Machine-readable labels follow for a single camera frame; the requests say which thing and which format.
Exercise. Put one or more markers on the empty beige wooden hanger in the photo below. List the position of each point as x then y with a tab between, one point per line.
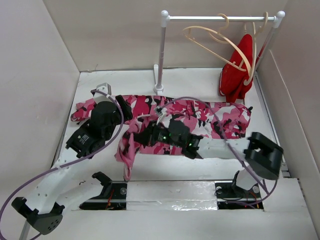
217	36

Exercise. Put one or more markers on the beige hanger with red garment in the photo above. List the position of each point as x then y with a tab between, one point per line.
255	33

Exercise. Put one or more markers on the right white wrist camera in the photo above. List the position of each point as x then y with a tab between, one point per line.
162	115

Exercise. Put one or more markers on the red shorts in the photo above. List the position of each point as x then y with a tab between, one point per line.
231	79

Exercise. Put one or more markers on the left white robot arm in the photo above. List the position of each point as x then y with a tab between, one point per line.
44	207

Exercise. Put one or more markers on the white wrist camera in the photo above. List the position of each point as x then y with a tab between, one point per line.
162	115
102	93

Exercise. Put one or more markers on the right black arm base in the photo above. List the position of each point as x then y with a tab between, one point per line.
231	197

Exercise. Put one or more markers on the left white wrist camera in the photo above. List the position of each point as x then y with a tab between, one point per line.
102	93

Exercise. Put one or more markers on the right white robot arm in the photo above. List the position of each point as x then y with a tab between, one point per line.
260	157

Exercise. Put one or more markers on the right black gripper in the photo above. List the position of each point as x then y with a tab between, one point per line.
148	137

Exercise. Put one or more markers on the white clothes rack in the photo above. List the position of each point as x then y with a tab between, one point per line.
166	18

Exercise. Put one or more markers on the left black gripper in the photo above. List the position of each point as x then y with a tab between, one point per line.
126	108

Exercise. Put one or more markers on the pink camouflage trousers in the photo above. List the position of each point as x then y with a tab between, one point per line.
209	119

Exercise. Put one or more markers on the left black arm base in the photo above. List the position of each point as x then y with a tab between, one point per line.
113	196

